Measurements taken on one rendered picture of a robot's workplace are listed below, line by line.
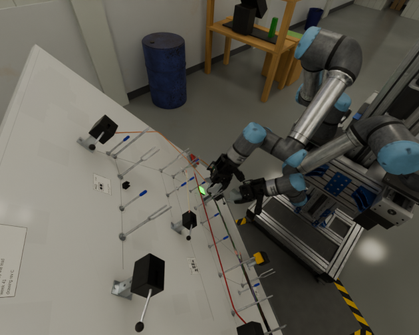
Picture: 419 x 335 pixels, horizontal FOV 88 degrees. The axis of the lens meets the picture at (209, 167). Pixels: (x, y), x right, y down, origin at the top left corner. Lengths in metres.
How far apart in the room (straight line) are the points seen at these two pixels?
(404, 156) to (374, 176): 0.61
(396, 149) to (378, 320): 1.75
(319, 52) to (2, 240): 0.97
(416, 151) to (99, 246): 0.90
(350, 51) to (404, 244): 2.25
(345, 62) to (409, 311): 2.13
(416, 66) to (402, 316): 1.88
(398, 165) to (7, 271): 0.98
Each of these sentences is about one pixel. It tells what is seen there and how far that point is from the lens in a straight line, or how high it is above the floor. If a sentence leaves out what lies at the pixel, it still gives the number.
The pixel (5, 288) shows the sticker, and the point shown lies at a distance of 0.41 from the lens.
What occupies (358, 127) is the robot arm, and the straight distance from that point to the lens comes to 1.01.
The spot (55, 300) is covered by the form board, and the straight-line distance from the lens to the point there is 0.43.
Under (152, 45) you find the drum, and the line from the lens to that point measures 3.07.
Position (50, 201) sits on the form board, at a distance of 0.49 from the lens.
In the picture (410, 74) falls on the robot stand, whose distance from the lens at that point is 1.39.
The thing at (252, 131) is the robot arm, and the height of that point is 1.50.
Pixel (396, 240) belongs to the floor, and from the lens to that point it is 2.86.
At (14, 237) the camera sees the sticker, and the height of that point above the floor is 1.65.
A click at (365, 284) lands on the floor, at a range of 2.47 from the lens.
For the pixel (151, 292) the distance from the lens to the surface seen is 0.43.
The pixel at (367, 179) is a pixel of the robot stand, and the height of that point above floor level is 1.07.
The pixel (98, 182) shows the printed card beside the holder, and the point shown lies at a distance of 0.58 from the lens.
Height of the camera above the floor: 1.97
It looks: 51 degrees down
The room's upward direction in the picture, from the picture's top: 5 degrees clockwise
